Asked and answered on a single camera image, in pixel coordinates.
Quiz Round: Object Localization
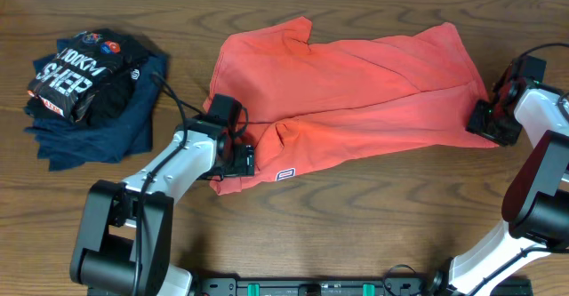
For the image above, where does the orange red t-shirt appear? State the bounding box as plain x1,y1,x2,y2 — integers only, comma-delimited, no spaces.
209,17,491,195

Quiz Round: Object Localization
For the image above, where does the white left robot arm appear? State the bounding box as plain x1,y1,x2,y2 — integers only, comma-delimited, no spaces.
69,116,253,296

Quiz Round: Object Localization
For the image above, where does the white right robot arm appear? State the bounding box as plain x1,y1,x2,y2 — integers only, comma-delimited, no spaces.
427,84,568,295

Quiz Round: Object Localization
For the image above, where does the folded navy blue shirt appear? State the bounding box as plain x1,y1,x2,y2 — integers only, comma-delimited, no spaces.
24,52,168,172

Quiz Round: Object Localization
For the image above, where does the folded black printed shirt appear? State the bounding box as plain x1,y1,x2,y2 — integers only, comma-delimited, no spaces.
24,28,150,125

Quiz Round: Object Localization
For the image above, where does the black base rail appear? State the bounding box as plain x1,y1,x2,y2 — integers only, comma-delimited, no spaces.
191,260,533,296

